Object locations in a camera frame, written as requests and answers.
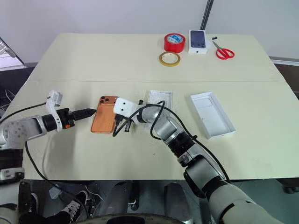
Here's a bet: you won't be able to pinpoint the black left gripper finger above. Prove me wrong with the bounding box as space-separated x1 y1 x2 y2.
72 108 97 116
72 112 94 121

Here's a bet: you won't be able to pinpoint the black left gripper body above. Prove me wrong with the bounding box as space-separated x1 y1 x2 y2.
57 107 76 130

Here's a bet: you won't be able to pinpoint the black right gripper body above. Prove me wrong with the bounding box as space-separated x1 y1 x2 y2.
114 113 132 125

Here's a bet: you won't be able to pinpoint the orange smartphone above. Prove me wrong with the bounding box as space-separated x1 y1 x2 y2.
90 95 120 135

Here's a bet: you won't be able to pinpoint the white box tray insert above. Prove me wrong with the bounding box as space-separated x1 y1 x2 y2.
148 90 173 110

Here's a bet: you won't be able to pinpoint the open white phone box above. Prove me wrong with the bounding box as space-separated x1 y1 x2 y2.
189 91 237 140

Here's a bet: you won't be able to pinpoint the sealed box with phone print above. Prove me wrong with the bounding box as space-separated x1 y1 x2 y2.
188 29 209 56

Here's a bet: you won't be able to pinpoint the yellow tape roll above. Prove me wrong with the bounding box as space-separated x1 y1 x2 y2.
158 51 182 68

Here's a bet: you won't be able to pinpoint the metal rack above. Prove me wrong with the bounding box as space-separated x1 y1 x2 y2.
0 35 25 69

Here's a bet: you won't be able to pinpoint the black and white sneaker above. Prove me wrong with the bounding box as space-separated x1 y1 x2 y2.
59 189 89 223

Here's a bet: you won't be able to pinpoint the red tape roll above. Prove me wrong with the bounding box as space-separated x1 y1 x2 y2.
163 32 185 53

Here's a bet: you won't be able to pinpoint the black metal pole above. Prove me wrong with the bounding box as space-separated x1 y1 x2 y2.
200 0 214 31

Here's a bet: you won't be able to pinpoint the white board edge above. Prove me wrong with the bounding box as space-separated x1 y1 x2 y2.
268 55 299 65

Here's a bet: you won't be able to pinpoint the black table caster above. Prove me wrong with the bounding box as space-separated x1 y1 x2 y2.
283 179 299 195

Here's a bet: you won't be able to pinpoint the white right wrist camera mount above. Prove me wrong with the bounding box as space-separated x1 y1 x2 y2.
113 98 141 118

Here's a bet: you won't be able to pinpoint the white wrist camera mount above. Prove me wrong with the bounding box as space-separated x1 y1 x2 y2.
113 98 141 118
45 90 64 132

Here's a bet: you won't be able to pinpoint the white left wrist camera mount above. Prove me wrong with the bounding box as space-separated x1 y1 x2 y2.
45 90 64 132

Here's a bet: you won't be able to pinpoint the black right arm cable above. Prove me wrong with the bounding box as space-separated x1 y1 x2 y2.
121 100 233 183

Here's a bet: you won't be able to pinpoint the red handled scissors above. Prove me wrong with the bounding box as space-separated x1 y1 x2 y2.
212 39 235 60

